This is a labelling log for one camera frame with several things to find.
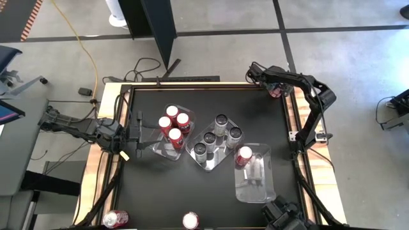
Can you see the red Fanta soda can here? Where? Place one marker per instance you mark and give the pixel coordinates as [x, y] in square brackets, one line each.
[115, 218]
[165, 122]
[183, 119]
[275, 93]
[175, 134]
[190, 221]
[172, 111]

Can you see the dark computer monitor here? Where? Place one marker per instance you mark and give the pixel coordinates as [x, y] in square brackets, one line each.
[8, 113]

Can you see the small black rounded object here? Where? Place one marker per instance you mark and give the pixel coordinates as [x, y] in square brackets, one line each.
[405, 12]

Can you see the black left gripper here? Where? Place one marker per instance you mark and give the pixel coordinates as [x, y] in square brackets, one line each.
[134, 135]

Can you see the grey desk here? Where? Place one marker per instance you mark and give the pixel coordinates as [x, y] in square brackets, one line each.
[22, 153]

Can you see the pale yellow tag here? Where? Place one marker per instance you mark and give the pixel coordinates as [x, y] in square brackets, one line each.
[124, 155]

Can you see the office chair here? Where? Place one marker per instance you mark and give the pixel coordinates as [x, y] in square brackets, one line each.
[8, 57]

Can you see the small black floor box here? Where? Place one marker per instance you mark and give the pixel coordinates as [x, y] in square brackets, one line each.
[85, 91]

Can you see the grey cabinet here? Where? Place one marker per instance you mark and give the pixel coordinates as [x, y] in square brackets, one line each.
[17, 211]

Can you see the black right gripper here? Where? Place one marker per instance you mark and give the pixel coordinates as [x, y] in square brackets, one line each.
[265, 76]

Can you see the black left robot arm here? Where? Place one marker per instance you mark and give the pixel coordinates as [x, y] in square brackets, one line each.
[80, 127]

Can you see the black equipment case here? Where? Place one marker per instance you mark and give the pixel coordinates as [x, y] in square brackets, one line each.
[401, 105]

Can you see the clear plastic storage bin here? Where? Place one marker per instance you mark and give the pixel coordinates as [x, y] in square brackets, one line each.
[214, 161]
[255, 188]
[166, 151]

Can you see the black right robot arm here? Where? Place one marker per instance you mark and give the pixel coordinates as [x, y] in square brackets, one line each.
[326, 96]

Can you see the red Coca-Cola soda can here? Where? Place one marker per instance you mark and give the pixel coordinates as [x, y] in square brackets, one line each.
[245, 152]

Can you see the black aluminium table frame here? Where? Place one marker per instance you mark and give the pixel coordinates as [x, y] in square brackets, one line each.
[191, 85]

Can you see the black table clamp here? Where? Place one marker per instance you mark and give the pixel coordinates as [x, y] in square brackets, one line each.
[157, 82]

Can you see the black diagonal frame strut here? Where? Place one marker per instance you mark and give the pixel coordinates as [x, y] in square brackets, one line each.
[102, 195]
[319, 200]

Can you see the white round floor stand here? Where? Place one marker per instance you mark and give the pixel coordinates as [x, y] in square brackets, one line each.
[116, 17]

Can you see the black mat orange striped edge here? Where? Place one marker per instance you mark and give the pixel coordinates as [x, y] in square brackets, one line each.
[16, 19]

